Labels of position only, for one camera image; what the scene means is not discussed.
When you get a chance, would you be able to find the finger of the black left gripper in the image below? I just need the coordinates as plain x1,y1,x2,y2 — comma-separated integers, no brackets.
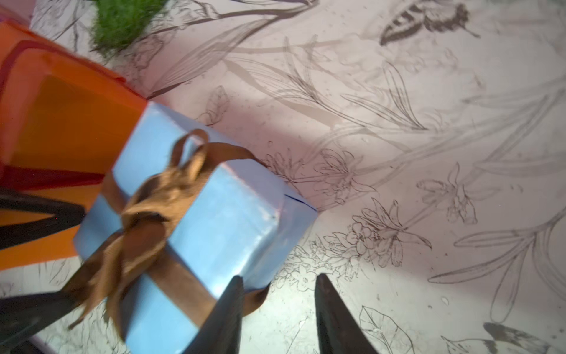
1,291,78,353
1,189,86,250

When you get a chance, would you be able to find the green artificial grass mat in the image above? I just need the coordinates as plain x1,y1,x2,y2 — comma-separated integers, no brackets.
91,0,167,57

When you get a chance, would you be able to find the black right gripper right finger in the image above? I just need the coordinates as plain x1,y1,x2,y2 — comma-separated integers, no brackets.
315,274,378,354

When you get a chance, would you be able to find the orange gift box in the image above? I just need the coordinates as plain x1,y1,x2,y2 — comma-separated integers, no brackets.
1,20,147,270

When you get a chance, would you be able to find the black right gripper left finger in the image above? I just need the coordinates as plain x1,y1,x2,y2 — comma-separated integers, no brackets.
184,276,244,354

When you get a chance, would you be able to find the brown satin ribbon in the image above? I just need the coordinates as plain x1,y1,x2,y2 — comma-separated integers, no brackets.
62,129,255,336

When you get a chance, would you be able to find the light blue gift box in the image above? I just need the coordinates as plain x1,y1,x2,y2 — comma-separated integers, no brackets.
72,101,319,354

